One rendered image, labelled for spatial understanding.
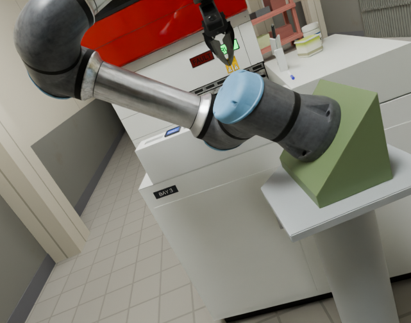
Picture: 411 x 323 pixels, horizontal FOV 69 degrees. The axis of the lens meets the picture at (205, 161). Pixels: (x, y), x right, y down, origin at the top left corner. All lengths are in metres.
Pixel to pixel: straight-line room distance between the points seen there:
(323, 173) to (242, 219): 0.56
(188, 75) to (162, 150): 0.64
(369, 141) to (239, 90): 0.26
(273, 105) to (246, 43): 0.97
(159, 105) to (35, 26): 0.27
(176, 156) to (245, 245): 0.46
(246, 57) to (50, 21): 1.10
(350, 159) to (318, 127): 0.09
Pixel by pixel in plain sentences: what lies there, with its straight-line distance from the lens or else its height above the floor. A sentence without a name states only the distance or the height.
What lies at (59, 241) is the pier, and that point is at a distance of 2.88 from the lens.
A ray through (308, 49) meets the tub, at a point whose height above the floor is 0.99.
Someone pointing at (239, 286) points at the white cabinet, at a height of 0.24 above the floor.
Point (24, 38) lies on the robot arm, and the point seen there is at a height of 1.33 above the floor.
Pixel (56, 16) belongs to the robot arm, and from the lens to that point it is 0.63.
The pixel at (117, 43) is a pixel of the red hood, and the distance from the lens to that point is 1.58.
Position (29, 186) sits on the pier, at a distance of 2.70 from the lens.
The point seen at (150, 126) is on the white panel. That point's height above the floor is 0.88.
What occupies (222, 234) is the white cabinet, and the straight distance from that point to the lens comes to 1.19.
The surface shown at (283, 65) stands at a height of 0.99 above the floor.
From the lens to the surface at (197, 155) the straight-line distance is 1.02.
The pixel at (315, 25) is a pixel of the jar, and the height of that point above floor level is 1.05.
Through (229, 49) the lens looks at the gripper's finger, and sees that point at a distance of 0.97.
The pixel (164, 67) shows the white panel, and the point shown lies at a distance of 1.60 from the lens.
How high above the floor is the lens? 1.22
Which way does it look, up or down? 22 degrees down
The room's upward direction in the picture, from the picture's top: 24 degrees counter-clockwise
